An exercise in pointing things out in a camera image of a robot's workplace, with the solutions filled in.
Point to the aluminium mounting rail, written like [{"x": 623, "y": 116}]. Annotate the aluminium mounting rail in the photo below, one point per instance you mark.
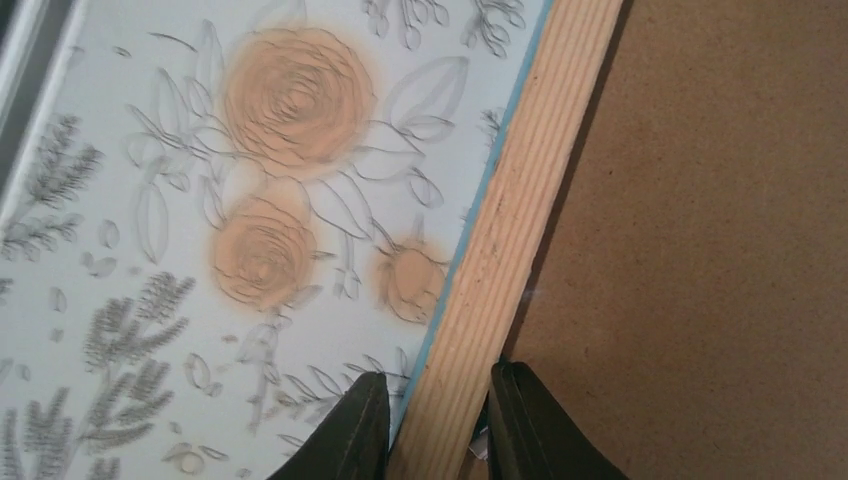
[{"x": 31, "y": 34}]

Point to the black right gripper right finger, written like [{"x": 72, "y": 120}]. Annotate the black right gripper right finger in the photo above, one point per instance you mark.
[{"x": 530, "y": 434}]

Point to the brown backing board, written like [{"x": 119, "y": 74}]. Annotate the brown backing board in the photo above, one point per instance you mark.
[{"x": 689, "y": 304}]

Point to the wooden picture frame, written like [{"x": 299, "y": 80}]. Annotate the wooden picture frame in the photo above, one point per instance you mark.
[{"x": 508, "y": 219}]

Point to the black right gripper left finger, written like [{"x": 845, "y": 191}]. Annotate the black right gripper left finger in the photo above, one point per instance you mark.
[{"x": 352, "y": 442}]

